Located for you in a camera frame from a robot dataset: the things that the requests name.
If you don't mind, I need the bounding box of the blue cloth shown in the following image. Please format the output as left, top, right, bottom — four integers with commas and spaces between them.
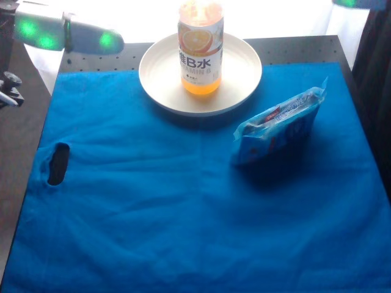
230, 76, 329, 167

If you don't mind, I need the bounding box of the orange vitamin drink bottle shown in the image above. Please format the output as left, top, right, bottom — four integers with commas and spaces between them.
177, 0, 225, 96

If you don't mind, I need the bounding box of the round white plate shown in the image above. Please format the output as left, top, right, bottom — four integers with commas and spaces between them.
138, 32, 263, 117

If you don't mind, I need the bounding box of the white backdrop sheet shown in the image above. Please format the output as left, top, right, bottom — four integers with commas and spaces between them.
24, 0, 371, 95

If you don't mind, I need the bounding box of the dark curtain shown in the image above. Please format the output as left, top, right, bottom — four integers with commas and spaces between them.
351, 5, 391, 196

